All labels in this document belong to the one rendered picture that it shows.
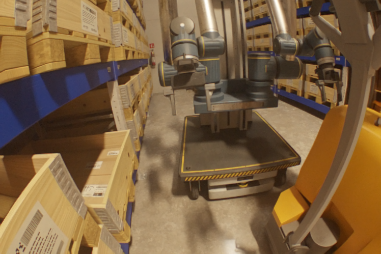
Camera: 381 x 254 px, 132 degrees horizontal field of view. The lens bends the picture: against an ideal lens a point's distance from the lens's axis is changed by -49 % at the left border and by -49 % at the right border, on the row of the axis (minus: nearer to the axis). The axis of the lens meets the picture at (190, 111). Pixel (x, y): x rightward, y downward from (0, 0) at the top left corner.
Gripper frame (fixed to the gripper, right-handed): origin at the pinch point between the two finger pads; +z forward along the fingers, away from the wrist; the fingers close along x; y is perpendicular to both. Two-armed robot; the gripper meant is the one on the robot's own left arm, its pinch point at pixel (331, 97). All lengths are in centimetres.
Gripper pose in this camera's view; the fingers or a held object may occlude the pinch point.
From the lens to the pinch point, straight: 93.1
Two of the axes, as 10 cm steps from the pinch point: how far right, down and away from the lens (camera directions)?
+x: 10.0, -0.4, -0.3
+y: -0.3, -0.8, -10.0
